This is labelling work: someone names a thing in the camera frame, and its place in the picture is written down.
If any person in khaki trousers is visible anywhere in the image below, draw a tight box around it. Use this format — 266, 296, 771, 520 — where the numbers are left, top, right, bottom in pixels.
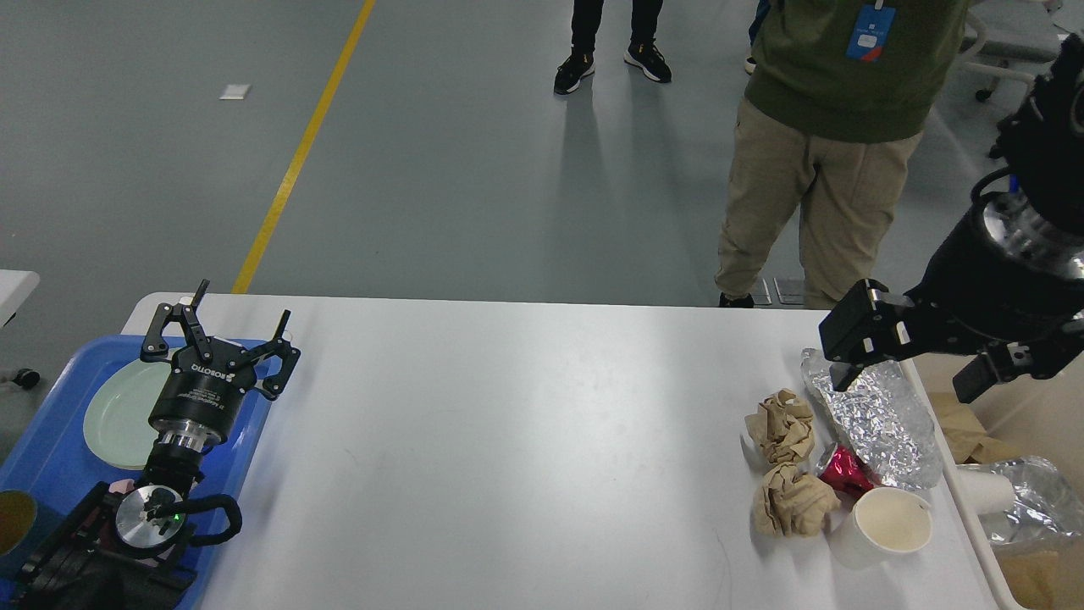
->
715, 1, 971, 309

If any aluminium foil tray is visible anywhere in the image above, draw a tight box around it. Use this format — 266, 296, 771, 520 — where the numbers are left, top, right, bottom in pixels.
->
962, 456, 1083, 553

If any brown paper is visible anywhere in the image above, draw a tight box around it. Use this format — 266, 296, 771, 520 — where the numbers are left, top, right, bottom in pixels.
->
752, 463, 841, 538
744, 387, 816, 466

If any upright white paper cup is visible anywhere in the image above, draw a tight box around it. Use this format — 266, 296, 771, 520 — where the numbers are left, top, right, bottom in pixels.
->
828, 486, 933, 570

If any red foil wrapper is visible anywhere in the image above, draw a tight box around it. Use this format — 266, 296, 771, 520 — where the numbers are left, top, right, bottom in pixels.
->
814, 443, 877, 499

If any white paper cup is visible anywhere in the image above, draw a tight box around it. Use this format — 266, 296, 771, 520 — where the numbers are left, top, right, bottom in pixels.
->
828, 486, 933, 570
957, 466, 1017, 516

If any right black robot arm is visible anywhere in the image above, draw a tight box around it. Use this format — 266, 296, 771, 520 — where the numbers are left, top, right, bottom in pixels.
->
818, 34, 1083, 404

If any right white office chair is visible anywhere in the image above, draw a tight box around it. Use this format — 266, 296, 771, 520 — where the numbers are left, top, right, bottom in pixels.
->
959, 1, 1060, 103

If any blue plastic tray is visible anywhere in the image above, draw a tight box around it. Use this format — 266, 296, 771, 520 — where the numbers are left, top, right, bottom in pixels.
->
0, 336, 281, 610

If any brown paper bag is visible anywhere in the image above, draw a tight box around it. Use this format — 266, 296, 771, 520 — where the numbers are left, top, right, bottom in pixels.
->
996, 551, 1060, 609
926, 391, 1025, 464

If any blue-grey mug yellow inside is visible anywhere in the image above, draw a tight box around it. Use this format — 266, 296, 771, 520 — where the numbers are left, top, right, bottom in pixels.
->
1, 490, 64, 580

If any light green plate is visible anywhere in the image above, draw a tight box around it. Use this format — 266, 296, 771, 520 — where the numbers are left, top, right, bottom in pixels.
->
83, 359, 171, 471

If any pink mug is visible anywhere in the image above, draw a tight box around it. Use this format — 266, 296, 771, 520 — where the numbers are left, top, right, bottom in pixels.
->
108, 479, 136, 495

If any aluminium foil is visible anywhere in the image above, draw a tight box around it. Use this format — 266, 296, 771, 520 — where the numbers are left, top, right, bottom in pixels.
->
800, 347, 943, 493

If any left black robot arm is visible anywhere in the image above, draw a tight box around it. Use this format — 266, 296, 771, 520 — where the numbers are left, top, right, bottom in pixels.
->
3, 283, 301, 609

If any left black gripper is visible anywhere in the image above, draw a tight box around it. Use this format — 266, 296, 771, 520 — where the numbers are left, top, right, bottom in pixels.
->
140, 280, 301, 452

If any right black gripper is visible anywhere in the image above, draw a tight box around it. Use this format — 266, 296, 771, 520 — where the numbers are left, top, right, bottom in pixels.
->
818, 192, 1083, 404

